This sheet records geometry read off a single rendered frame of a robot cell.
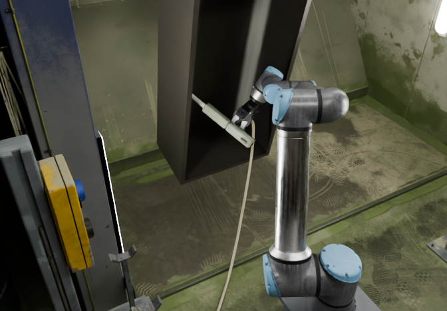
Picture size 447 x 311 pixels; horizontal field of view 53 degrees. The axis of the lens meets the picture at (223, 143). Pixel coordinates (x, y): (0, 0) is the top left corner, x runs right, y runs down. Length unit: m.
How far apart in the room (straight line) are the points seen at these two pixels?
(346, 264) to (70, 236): 0.97
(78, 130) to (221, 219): 1.62
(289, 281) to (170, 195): 1.67
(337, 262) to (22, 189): 1.08
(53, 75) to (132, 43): 2.00
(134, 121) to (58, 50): 1.98
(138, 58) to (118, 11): 0.35
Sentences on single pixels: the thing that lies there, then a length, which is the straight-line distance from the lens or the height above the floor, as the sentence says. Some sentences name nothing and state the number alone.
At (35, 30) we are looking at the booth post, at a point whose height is 1.68.
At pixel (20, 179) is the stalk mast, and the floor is 1.58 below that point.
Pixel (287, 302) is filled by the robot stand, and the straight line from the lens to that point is 1.86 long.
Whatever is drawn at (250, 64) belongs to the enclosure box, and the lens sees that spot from 2.71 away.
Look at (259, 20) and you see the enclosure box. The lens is 2.56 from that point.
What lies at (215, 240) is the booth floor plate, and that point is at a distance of 2.84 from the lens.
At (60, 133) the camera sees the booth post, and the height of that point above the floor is 1.34.
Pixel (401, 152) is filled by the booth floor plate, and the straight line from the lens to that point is 3.78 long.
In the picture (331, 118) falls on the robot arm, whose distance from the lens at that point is 1.50.
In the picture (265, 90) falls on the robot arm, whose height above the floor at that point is 1.17.
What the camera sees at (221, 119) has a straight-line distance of 2.24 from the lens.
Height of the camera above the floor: 2.16
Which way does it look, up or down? 36 degrees down
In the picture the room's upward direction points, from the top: 1 degrees clockwise
